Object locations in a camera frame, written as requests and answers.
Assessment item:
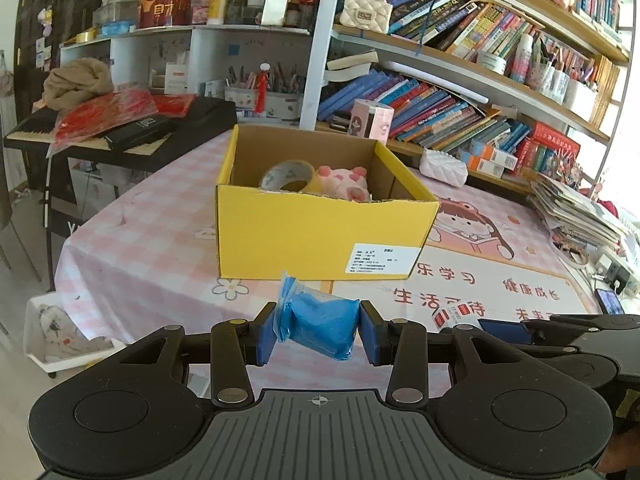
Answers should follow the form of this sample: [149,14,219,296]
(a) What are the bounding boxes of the clear plastic boxes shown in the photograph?
[92,2,138,26]

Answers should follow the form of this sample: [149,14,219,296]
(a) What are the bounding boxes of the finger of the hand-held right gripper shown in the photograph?
[477,313,640,346]
[515,342,619,388]

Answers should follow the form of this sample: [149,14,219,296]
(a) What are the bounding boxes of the yellow cardboard box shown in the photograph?
[215,125,441,281]

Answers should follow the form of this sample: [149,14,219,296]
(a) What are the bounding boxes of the pink cartoon container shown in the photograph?
[348,99,394,143]

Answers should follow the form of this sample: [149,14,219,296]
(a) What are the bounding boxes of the white quilted purse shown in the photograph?
[419,147,469,187]

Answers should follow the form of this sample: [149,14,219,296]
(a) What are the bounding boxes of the red envelope pack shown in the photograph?
[152,93,197,117]

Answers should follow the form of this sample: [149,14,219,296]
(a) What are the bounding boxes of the beige bundled cloth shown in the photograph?
[42,57,115,111]

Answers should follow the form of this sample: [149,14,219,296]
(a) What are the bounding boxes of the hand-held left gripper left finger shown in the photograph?
[116,301,277,407]

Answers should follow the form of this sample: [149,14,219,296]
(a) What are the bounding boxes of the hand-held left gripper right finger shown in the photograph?
[359,300,526,406]

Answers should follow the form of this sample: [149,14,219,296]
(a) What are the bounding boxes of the white shelf unit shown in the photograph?
[59,24,313,126]

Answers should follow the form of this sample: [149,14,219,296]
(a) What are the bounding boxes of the red tassel ornament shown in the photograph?
[255,62,271,113]

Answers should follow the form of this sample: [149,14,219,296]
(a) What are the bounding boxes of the dark door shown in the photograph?
[12,0,111,111]

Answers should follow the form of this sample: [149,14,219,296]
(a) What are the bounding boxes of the pink pastel bottle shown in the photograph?
[510,34,535,81]

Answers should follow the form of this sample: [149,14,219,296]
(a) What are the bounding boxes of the red boxed book set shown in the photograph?
[515,121,581,176]

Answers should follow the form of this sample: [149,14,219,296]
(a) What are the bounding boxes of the row of blue books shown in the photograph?
[317,71,533,153]

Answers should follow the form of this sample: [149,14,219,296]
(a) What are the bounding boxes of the white floor storage bin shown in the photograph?
[24,292,126,378]

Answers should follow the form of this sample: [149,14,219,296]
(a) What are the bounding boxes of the white box red label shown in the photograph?
[164,62,188,95]

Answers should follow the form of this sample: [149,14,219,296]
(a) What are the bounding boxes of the white pen holder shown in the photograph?
[225,65,261,118]
[267,62,303,121]

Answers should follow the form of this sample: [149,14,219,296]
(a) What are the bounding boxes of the white power strip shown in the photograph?
[592,247,640,296]

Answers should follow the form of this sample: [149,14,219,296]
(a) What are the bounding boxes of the stack of papers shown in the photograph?
[527,175,628,256]

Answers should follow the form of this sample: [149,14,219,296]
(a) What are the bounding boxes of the pink pig plush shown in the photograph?
[315,165,372,202]

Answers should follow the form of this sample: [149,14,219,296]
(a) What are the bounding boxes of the white bottle yellow label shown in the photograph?
[207,0,231,26]

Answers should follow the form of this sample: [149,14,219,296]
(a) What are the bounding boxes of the clear packing tape roll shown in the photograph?
[259,160,317,193]

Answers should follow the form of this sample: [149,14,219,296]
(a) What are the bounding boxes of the blue plastic bag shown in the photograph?
[274,271,361,362]

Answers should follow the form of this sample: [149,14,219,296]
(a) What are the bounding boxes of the bag of red decorations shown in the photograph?
[48,91,160,158]

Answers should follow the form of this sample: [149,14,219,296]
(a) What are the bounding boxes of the white round jar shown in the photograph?
[476,51,507,75]

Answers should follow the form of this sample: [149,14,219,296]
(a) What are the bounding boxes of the black keyboard stand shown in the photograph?
[42,155,91,241]

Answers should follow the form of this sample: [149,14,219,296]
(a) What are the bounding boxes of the black flat case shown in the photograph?
[104,114,176,151]

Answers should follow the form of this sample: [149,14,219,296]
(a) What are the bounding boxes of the cream quilted pearl handbag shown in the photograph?
[340,0,392,34]

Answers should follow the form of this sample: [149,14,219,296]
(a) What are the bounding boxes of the row of upright books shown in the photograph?
[570,0,623,56]

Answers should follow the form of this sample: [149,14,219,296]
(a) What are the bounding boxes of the orange white small boxes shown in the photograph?
[457,139,518,177]

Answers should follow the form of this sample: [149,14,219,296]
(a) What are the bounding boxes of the shelf pen cups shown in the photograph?
[525,35,598,123]

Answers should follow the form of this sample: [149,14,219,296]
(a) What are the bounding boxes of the smartphone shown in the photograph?
[595,287,626,315]

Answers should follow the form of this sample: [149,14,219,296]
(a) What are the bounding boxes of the black electronic keyboard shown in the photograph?
[4,95,237,171]

